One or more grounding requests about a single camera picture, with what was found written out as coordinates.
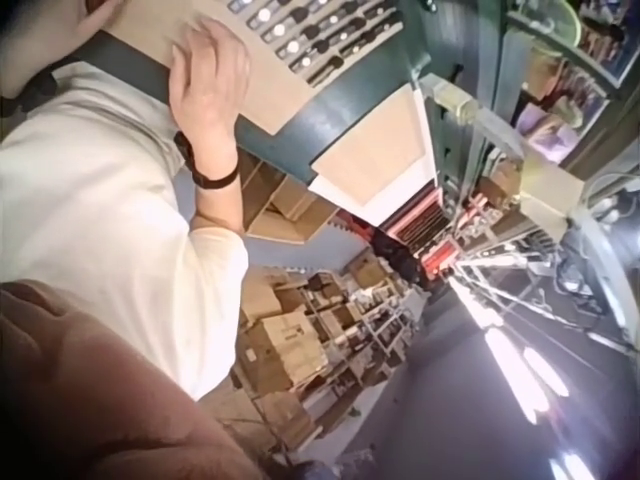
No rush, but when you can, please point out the person's right hand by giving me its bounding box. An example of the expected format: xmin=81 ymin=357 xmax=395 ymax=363
xmin=168 ymin=17 xmax=252 ymax=151

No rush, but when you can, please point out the person's left hand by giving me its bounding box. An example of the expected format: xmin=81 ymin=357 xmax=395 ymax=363
xmin=74 ymin=0 xmax=126 ymax=35

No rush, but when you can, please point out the set of black tools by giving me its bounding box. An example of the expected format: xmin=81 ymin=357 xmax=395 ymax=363
xmin=224 ymin=0 xmax=404 ymax=87

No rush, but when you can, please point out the black wrist band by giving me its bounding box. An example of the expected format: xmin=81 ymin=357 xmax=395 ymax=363
xmin=172 ymin=130 xmax=242 ymax=192

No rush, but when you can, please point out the green workbench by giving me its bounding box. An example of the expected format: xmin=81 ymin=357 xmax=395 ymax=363
xmin=97 ymin=0 xmax=451 ymax=184

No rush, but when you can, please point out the tan cardboard sheet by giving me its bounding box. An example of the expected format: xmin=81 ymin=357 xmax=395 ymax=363
xmin=312 ymin=82 xmax=427 ymax=207

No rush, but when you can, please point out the white sheet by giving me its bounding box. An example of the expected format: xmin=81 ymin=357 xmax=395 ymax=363
xmin=307 ymin=88 xmax=442 ymax=227

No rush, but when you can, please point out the heap of cardboard cartons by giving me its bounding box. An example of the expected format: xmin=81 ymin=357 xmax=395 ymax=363
xmin=199 ymin=254 xmax=427 ymax=467

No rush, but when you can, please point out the red tool cabinet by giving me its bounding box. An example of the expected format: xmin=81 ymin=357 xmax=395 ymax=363
xmin=384 ymin=184 xmax=467 ymax=282

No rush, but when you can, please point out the shelf with colourful packages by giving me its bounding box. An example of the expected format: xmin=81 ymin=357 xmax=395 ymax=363
xmin=499 ymin=0 xmax=640 ymax=167

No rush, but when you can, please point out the metal frame rack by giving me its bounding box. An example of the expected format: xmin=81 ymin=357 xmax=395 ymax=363
xmin=418 ymin=73 xmax=587 ymax=251

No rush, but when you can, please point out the desk with cables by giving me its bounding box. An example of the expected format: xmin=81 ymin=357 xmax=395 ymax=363
xmin=519 ymin=164 xmax=640 ymax=346

